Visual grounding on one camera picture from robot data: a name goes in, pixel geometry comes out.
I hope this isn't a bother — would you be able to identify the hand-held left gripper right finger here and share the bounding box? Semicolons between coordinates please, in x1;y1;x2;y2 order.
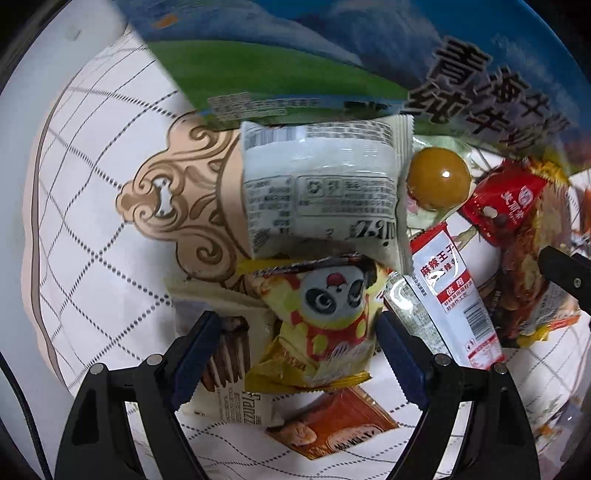
376;312;541;480

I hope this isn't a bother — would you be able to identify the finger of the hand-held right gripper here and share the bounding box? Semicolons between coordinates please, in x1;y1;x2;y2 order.
538;246;591;319

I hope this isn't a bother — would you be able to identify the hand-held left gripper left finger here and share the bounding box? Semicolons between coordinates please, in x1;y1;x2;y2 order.
55;310;222;480

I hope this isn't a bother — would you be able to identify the instant noodle packet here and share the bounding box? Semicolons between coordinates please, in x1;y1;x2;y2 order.
480;175;583;349

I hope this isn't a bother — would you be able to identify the white chocolate wafer packet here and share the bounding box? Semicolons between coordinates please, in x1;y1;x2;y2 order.
166;277;287;425

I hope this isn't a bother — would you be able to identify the orange snack packet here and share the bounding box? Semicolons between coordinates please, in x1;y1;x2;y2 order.
265;385;400;462

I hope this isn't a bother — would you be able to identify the red and white snack packet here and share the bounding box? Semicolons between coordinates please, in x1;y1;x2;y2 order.
383;222;504;372

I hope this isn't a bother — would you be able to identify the yellow panda snack packet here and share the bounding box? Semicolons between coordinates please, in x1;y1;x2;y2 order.
238;254;393;393

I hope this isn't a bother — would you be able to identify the amber yellow ball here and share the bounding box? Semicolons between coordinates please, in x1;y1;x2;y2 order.
407;147;472;210

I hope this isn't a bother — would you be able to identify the printed cardboard box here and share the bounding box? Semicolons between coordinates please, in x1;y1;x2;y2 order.
113;0;583;160

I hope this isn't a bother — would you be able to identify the white checked bed mat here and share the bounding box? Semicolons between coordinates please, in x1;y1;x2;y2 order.
23;32;591;480

